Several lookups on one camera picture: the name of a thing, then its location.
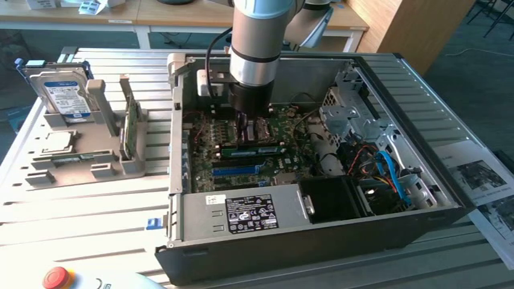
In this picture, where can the white printed cards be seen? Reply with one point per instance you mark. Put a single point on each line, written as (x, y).
(91, 6)

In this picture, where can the white cardboard box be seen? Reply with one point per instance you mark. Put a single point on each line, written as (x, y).
(42, 3)

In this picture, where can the grey power supply unit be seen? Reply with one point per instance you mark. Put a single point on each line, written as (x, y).
(201, 213)

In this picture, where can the silver CPU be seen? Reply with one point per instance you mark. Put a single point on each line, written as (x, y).
(59, 141)

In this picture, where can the green RAM stick white label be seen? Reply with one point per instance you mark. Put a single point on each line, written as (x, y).
(251, 151)

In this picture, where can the blue plastic clip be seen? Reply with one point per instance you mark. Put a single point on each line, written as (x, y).
(154, 224)

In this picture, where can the silver metal disk bay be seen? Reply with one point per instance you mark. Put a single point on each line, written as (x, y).
(345, 117)

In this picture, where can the black fan shroud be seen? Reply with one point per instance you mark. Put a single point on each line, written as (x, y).
(329, 198)

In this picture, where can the grey parts rack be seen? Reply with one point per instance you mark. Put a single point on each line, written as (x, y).
(89, 173)

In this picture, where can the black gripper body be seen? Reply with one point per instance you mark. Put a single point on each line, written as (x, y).
(253, 97)

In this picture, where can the green motherboard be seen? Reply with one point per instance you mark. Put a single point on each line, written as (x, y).
(292, 150)

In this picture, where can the hard disk blue label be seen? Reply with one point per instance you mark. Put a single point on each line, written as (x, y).
(65, 93)

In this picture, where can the black open PC case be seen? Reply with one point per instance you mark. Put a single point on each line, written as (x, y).
(281, 259)

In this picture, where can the printed paper sheet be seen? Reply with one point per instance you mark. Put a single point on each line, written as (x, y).
(498, 228)
(478, 171)

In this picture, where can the blue expansion slot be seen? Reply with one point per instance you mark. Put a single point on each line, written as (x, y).
(235, 171)

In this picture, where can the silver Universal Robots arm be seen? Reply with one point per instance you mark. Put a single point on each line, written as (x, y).
(257, 36)

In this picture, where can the red emergency stop button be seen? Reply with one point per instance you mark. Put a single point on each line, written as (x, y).
(58, 278)

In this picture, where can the wooden cabinet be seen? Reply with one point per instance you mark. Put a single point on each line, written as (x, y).
(405, 27)

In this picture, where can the wooden desk white frame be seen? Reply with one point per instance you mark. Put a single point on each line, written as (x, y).
(169, 15)

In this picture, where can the green graphics card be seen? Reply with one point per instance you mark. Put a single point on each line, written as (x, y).
(131, 126)

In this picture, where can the grey teach pendant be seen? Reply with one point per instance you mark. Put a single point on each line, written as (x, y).
(117, 281)

